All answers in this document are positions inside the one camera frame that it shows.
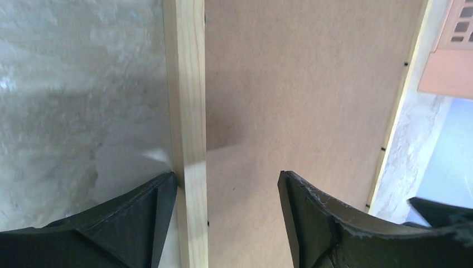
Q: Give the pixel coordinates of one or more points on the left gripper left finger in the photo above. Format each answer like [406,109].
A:
[127,231]

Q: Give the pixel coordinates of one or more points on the brown backing board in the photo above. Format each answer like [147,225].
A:
[295,111]

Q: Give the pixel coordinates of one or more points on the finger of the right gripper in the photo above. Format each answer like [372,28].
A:
[439,215]

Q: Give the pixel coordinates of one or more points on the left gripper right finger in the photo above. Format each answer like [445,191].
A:
[326,232]

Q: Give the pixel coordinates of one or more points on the orange desk file organizer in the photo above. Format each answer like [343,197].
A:
[448,70]

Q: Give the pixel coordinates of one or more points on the wooden picture frame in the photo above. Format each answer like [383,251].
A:
[188,111]

